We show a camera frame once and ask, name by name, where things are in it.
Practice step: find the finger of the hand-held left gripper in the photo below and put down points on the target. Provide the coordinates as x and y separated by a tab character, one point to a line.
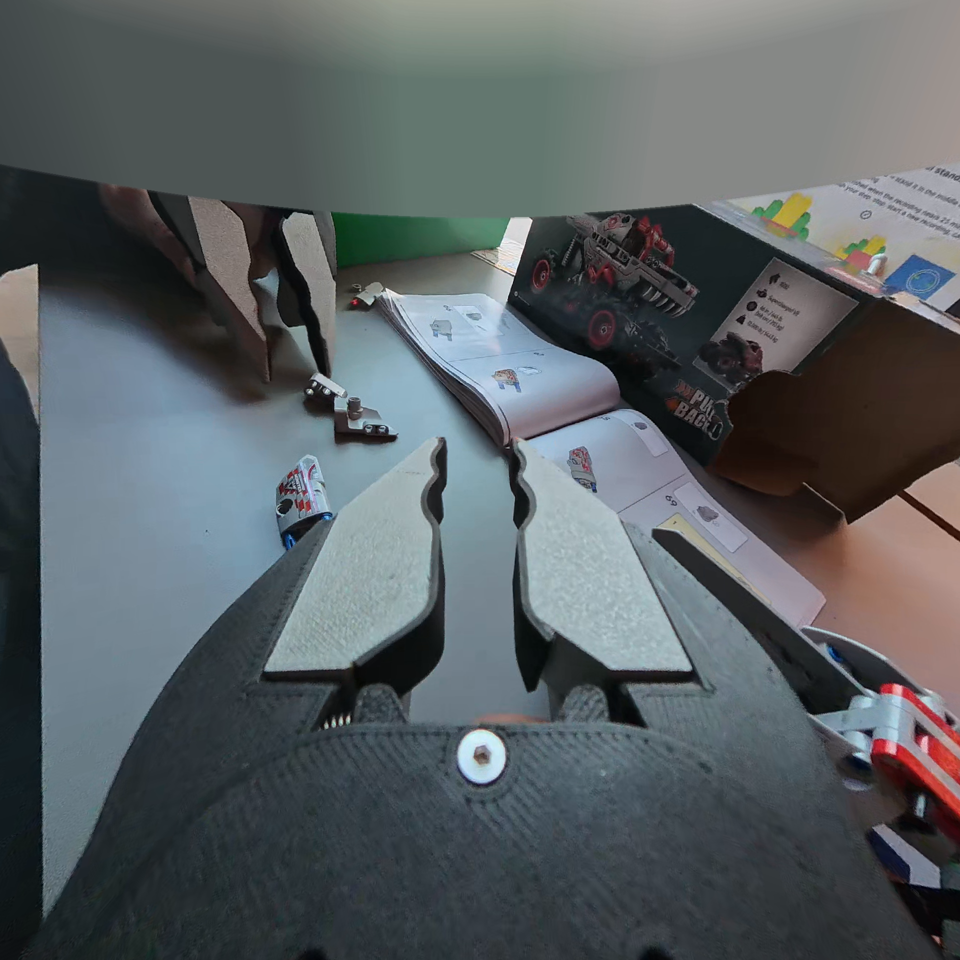
315	270
229	277

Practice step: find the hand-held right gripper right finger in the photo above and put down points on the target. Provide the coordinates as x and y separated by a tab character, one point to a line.
592	585

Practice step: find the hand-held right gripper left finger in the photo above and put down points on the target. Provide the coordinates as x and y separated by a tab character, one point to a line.
367	577

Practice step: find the grey lego bracket assembly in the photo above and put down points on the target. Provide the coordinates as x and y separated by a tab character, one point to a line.
360	416

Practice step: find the small grey lego piece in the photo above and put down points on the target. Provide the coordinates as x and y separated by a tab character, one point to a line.
367	294

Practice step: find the dark lego set box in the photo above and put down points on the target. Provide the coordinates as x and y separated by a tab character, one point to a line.
675	337

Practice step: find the red grey lego truck model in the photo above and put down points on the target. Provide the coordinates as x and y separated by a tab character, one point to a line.
900	735

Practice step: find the person's left hand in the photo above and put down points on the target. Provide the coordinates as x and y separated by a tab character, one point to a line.
139	225

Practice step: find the green plastic bin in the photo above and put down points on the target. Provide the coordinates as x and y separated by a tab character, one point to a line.
420	240

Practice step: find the white instruction booklet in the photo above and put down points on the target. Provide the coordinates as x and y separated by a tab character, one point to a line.
540	382

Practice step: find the printed instruction sheet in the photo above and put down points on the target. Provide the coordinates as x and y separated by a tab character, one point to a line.
877	225

